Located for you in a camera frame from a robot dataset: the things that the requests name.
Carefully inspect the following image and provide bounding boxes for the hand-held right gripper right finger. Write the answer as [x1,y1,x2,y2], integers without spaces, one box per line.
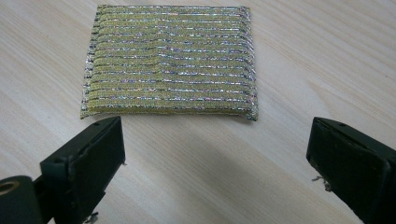
[305,117,396,224]

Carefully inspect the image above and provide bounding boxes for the yellow glitter scouring sponge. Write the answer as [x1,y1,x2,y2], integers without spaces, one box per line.
[79,4,260,121]

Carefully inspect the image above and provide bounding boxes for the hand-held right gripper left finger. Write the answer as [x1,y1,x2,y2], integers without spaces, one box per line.
[33,116,126,224]

